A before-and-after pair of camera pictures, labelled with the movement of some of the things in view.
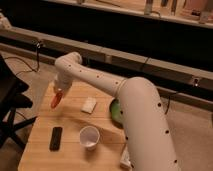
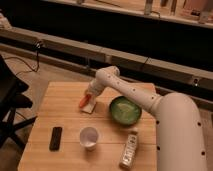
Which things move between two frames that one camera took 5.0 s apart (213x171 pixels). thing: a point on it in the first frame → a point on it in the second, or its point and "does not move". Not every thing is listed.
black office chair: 11,87 does not move
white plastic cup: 89,137 does not move
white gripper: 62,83 → 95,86
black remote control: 55,139 does not move
